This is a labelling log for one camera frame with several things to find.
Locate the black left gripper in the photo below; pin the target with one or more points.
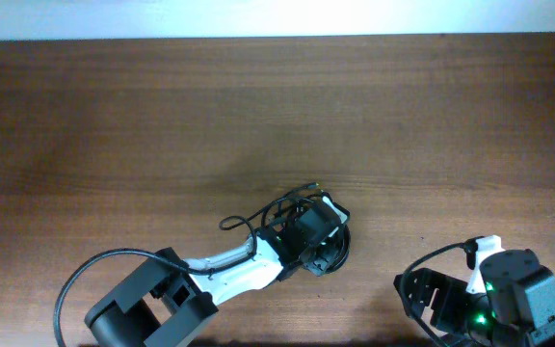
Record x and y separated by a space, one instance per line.
329 252

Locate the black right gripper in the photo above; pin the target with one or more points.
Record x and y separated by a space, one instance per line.
452 291

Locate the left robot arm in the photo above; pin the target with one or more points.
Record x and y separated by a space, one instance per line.
157 305

